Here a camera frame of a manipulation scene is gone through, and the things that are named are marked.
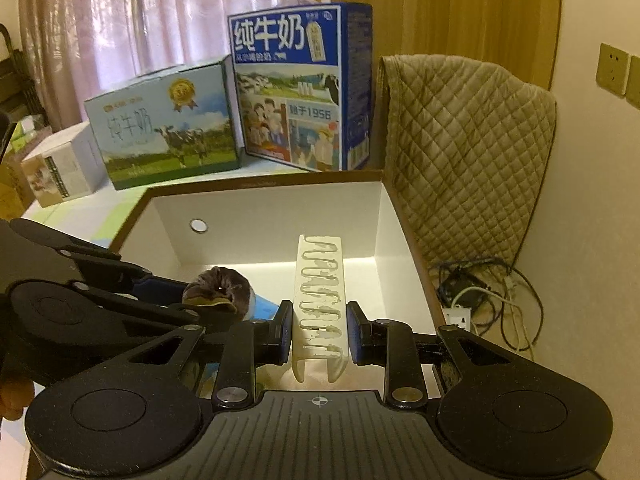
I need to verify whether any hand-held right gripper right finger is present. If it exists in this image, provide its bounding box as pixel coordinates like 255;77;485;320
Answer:
346;301;511;410

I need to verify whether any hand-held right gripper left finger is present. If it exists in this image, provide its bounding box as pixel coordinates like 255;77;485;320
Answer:
129;300;297;411

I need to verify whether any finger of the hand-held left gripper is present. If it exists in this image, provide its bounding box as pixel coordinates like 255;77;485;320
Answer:
70;280;207;333
9;219;191;307

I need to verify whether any white plastic rack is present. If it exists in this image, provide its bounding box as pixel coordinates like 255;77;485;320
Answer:
291;234;351;383

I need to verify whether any dark brown scrunchie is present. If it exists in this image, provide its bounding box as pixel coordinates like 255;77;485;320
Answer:
181;266;253;321

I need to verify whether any brown cardboard box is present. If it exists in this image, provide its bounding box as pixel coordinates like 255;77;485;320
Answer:
107;170;451;391

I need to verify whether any person's left hand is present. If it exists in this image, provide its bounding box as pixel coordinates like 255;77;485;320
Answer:
0;379;35;422

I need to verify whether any white and brown box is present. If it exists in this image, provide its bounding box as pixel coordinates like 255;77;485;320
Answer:
21;125;108;209

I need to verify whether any white power strip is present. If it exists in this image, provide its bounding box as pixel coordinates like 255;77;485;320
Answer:
442;305;473;331

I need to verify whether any green milk carton case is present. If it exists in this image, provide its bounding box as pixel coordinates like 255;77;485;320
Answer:
82;56;245;191

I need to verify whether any black power adapter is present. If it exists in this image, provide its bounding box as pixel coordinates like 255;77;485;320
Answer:
440;272;493;308

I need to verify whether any green tissue pack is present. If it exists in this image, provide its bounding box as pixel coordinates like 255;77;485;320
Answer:
10;115;48;153

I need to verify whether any beige quilted cover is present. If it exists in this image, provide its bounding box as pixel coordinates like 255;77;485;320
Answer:
377;55;558;281

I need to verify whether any pink sheer curtain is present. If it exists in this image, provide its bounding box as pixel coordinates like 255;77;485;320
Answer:
17;0;331;133

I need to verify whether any blue milk carton case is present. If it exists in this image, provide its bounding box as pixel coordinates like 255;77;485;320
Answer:
227;2;373;173

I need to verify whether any brown curtain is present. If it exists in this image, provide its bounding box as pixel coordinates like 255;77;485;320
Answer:
330;0;563;93

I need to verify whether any cardboard gift box with handle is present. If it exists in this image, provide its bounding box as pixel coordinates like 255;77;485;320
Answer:
0;155;36;221

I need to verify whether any power strip with cables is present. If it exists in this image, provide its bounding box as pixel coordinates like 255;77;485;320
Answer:
437;257;543;361

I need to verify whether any beige wall socket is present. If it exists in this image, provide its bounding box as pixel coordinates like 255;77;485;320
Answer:
595;42;632;98
625;55;640;111

